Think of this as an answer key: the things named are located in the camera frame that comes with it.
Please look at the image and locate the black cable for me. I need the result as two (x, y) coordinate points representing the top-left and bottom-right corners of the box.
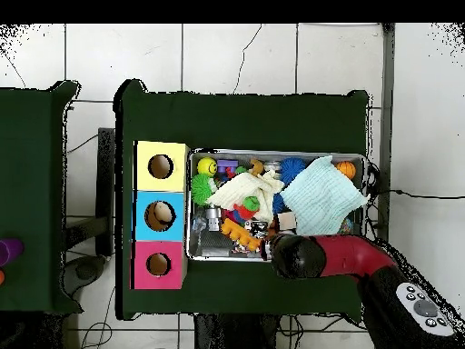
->
(377, 187), (465, 201)

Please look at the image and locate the small orange basketball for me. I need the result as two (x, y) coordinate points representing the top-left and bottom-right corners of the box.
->
(337, 160), (358, 180)

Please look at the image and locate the black stand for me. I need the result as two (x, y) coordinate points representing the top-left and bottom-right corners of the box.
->
(96, 127), (116, 257)

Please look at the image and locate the green fuzzy toy with eyes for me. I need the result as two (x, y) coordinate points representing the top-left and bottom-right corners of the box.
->
(191, 172), (218, 206)

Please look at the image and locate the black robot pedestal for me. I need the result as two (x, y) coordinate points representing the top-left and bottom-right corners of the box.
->
(194, 312), (281, 349)

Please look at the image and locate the mint green waffle cloth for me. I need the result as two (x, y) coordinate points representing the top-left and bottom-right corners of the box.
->
(280, 155), (370, 237)

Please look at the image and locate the yellow smiley ball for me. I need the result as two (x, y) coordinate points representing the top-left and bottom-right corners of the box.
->
(197, 155), (219, 175)

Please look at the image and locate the wooden box with three holes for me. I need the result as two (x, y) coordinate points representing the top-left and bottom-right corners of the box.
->
(131, 140), (190, 291)

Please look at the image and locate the orange toy building block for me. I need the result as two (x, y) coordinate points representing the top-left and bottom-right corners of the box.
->
(221, 217), (266, 253)

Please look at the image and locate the cream waffle cloth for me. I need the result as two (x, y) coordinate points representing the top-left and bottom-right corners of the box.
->
(206, 170), (286, 225)

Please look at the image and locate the blue spiky ball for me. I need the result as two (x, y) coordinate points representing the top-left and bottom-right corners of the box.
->
(281, 156), (308, 184)

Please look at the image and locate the crushed black silver can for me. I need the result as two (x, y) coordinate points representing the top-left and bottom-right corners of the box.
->
(246, 220), (269, 237)

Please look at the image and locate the dark green side table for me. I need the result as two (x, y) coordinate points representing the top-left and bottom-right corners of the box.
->
(0, 81), (81, 315)

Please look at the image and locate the clear shallow mesh bin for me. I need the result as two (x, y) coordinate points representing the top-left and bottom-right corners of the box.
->
(184, 147), (370, 265)

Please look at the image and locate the purple toy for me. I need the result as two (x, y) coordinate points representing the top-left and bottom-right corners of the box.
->
(0, 238), (25, 267)

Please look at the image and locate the dark green table cloth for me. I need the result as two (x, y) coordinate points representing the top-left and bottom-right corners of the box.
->
(114, 78), (371, 321)

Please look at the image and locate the grey vertical pole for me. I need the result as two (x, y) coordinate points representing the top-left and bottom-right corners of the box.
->
(373, 23), (397, 248)

